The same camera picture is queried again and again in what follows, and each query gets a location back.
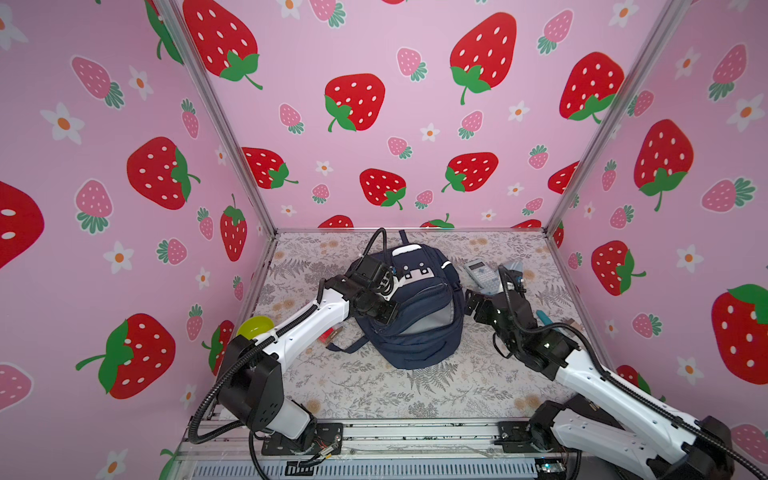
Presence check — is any grey calculator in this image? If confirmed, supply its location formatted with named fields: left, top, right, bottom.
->
left=464, top=259, right=503, bottom=296

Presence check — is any green bowl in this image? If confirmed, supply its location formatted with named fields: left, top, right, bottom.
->
left=237, top=316, right=275, bottom=340

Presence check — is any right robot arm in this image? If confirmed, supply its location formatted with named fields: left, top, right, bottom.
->
left=465, top=267, right=767, bottom=479

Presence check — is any red card pack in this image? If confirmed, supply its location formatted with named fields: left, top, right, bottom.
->
left=318, top=326, right=343, bottom=345

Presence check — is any navy blue student backpack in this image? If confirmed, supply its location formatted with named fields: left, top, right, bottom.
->
left=326, top=230, right=465, bottom=370

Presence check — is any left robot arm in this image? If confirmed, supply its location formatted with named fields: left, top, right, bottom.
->
left=187, top=227, right=397, bottom=479

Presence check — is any teal pen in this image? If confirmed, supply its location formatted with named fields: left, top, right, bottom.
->
left=535, top=310, right=554, bottom=326

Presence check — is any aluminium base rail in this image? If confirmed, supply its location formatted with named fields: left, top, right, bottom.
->
left=161, top=416, right=679, bottom=480

